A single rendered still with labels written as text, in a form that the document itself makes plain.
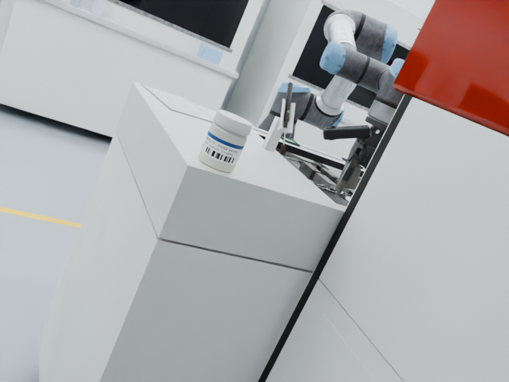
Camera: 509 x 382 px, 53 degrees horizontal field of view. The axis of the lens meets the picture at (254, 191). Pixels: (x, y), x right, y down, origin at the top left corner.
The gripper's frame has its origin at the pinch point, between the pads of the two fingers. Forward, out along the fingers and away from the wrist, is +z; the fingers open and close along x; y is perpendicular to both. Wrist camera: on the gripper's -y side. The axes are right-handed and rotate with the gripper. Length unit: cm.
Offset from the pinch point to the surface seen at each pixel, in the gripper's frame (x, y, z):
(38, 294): 42, -79, 94
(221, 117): -41, -30, -11
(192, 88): 277, -99, 29
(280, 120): -4.8, -20.4, -10.7
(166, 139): -32, -39, -1
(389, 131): -30.4, -0.4, -20.4
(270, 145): -1.9, -20.2, -3.6
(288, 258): -32.8, -7.4, 10.4
